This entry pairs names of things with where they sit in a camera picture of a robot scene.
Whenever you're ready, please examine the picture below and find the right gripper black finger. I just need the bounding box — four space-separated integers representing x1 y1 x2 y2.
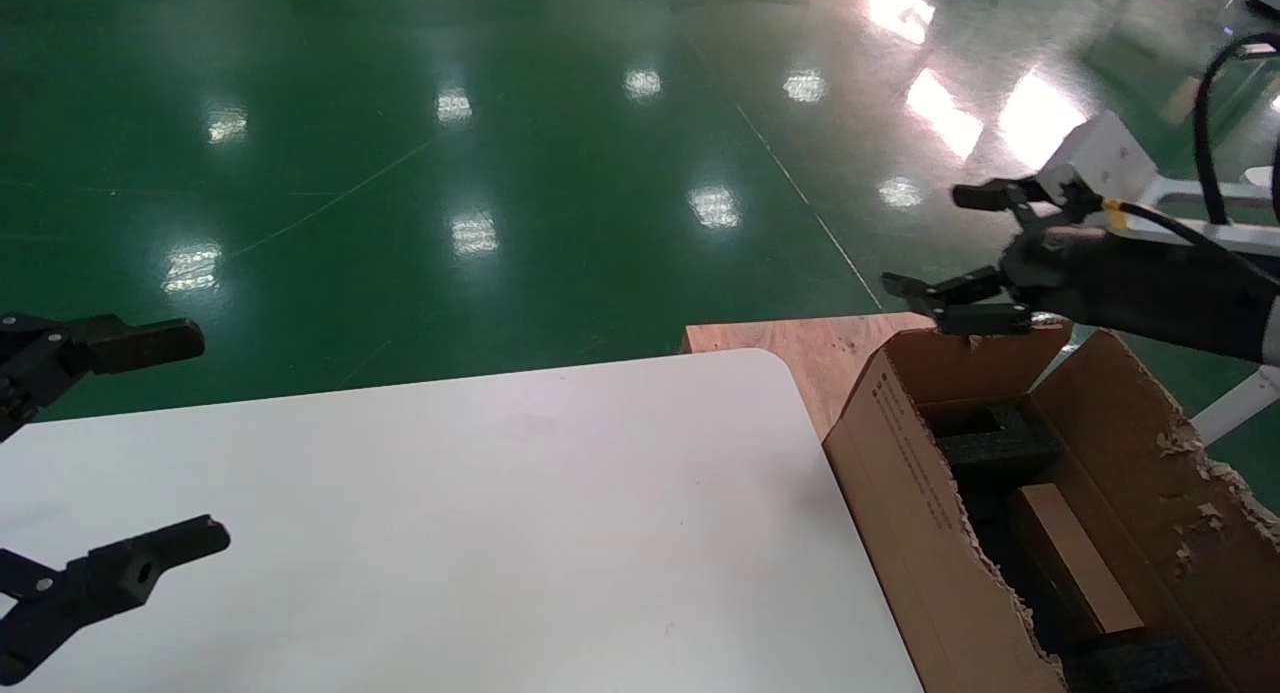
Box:
880 265 1036 336
950 176 1101 236

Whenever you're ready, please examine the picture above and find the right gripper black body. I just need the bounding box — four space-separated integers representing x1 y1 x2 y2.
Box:
1000 223 1280 366

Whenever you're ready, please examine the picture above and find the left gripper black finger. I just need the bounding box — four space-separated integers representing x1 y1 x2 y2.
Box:
0 516 232 686
0 313 206 444

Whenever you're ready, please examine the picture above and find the small brown cardboard box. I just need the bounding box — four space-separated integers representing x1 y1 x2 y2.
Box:
1010 483 1146 636

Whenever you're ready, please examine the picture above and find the large open cardboard box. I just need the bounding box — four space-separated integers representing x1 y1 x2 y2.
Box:
822 318 1280 693

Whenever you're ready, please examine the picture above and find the wooden plywood pallet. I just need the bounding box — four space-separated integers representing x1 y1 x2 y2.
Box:
683 313 936 439

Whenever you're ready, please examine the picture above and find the black cable with yellow tag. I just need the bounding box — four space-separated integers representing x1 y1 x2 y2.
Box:
1100 198 1280 286

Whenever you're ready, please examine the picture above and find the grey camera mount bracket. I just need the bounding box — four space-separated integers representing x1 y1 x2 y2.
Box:
1130 173 1280 256

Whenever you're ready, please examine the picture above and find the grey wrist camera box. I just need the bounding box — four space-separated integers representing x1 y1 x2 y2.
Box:
1035 111 1161 209

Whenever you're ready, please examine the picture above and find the black sleeved looping cable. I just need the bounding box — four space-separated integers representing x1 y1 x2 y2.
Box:
1195 31 1280 226

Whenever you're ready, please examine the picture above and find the white tubular floor frame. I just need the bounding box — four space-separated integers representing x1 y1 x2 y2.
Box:
1193 366 1280 450

